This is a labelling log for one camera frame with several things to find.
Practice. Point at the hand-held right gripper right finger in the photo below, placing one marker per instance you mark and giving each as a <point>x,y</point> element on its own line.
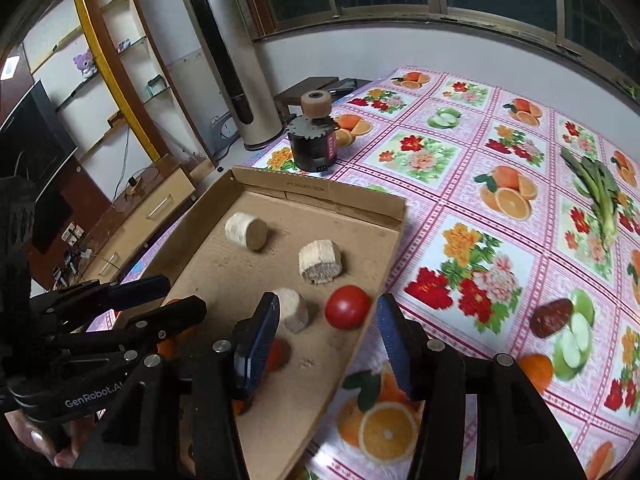
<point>395,350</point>

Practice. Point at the dark red date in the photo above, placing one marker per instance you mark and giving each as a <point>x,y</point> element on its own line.
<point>550,317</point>

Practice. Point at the brown side table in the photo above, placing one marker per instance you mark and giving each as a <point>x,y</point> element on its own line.
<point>310,84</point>

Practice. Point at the red tomato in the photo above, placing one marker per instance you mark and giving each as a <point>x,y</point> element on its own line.
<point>279,355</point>
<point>347,306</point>

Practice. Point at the tower air conditioner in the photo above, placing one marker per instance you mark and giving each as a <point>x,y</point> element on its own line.
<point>225,50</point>

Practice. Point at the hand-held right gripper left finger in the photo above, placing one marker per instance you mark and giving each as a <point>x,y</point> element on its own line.
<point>260,345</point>

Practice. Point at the black motor device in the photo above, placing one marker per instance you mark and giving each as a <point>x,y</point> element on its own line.
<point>310,142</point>

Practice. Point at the green leafy vegetable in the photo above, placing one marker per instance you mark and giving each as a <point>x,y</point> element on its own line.
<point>597,185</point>

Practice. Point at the purple plush toy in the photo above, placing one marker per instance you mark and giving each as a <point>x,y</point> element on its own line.
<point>84,64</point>

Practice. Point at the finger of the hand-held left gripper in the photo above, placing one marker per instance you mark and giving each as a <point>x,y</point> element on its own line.
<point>160,317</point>
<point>110,295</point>

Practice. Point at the fruit printed tablecloth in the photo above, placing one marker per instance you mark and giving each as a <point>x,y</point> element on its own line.
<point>475,220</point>

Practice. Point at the black television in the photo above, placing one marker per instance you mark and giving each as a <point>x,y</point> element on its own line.
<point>35,150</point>

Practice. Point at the white yam piece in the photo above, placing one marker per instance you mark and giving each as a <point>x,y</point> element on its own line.
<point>245,232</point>
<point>295,307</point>
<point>320,260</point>

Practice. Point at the wooden television cabinet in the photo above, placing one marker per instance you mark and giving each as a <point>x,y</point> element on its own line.
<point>145,210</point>

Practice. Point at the white wall shelf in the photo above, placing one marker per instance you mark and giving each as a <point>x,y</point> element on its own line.
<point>100,35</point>

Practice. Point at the cardboard box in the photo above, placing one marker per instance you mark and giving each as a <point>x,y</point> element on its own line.
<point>230,270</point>

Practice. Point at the person's left hand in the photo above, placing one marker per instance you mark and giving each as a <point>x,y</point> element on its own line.
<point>37,435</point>

